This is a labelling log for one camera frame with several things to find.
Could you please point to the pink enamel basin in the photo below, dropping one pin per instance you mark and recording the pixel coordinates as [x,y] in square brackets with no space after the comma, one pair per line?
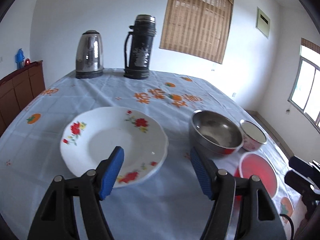
[252,164]

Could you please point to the glass window with frame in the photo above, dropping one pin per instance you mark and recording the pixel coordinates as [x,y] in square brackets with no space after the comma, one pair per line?
[304,95]

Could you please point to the dark wooden sideboard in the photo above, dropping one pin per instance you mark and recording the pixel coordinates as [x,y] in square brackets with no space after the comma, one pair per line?
[18,89]

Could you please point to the blue thermos jug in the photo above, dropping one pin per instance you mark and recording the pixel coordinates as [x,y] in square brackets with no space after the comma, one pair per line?
[19,58]

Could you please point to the small red pot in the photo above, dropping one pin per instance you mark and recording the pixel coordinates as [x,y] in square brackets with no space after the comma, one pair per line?
[27,62]

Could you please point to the stainless steel electric kettle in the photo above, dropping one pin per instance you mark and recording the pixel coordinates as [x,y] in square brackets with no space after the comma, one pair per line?
[89,56]

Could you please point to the white enamel bowl pink outside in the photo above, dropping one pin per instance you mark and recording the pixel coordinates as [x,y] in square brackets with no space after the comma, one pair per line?
[253,136]

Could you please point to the wall electrical panel box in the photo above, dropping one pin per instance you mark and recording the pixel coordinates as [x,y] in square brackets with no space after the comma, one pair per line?
[263,23]

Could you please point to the white tablecloth orange prints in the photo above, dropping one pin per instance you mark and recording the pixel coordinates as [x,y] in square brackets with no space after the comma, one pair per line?
[168,205]

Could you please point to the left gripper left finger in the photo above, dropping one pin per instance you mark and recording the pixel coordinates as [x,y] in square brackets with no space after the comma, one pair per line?
[105,175]

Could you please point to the stainless steel bowl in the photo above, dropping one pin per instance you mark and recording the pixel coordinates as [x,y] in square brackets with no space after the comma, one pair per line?
[213,133]

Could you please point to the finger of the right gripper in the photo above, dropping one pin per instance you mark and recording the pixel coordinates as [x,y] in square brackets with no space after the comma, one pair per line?
[302,167]
[297,182]

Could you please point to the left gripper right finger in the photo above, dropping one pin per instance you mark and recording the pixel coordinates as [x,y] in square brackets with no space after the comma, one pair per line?
[213,181]

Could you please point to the bamboo window blind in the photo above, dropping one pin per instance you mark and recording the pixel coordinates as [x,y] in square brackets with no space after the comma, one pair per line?
[197,27]

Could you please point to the red flower white plate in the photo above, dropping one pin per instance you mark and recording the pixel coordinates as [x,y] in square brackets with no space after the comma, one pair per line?
[92,136]

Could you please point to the black worn thermos flask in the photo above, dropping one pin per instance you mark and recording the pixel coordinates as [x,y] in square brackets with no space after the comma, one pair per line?
[138,47]

